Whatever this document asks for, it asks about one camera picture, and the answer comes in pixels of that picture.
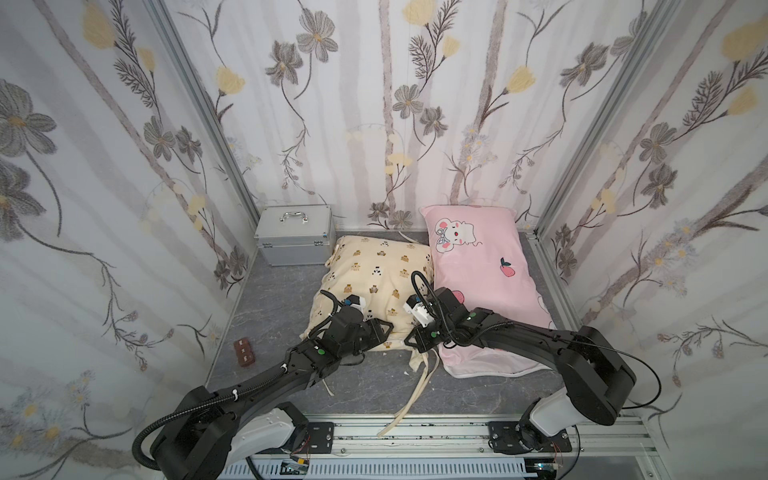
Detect pink cartoon print pillow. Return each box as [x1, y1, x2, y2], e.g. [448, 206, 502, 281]
[419, 204, 556, 379]

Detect silver aluminium case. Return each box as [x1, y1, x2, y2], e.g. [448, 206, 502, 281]
[255, 205, 336, 267]

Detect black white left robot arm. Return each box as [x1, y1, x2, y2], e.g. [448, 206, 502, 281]
[132, 299, 394, 479]

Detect cream bear print pillow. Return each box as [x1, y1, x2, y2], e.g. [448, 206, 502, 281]
[301, 236, 433, 351]

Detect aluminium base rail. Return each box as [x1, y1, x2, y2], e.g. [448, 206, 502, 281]
[215, 412, 667, 480]

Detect white ribbed vent strip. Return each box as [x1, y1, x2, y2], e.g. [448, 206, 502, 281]
[220, 458, 537, 479]

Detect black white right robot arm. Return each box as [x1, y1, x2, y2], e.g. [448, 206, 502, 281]
[404, 288, 637, 455]

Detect brown wall socket block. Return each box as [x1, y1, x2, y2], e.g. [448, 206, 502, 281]
[233, 338, 255, 367]

